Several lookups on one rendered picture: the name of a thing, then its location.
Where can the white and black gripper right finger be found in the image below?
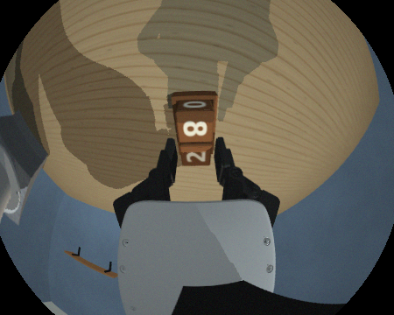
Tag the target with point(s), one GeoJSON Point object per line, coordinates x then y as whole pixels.
{"type": "Point", "coordinates": [238, 187]}

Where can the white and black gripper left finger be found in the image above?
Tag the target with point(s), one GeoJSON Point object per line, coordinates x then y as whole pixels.
{"type": "Point", "coordinates": [155, 186]}

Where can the brown wooden tray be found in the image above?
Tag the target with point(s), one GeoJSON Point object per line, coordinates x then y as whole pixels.
{"type": "Point", "coordinates": [195, 95]}

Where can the brown number cube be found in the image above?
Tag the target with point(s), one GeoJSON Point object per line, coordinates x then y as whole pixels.
{"type": "Point", "coordinates": [195, 153]}
{"type": "Point", "coordinates": [195, 121]}

